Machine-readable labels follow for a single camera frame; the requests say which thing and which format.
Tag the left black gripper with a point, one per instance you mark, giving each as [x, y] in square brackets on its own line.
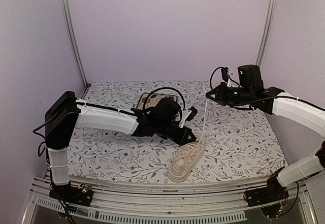
[182, 139]

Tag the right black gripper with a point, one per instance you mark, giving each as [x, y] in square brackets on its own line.
[221, 97]

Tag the white shoelace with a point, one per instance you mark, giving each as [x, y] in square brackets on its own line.
[195, 147]

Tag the white lace sneaker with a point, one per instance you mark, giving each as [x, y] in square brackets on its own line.
[186, 158]

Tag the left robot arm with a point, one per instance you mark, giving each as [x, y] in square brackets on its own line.
[69, 113]

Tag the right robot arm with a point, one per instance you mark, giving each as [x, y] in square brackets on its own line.
[296, 122]

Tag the square floral ceramic plate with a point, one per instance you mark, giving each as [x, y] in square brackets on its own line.
[153, 99]

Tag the floral patterned table mat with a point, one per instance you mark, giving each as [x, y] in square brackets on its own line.
[236, 144]

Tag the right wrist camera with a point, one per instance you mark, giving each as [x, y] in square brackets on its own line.
[225, 76]

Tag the aluminium front rail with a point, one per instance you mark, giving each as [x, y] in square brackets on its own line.
[216, 202]

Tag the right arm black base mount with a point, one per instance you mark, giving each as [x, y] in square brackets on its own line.
[272, 192]

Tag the right aluminium corner post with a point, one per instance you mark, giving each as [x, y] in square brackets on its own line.
[266, 31]

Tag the aluminium corner post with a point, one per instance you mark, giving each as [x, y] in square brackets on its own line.
[73, 42]
[266, 31]

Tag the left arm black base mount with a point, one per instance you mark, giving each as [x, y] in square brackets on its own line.
[79, 195]

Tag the left aluminium corner post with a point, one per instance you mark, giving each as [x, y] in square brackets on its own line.
[73, 42]

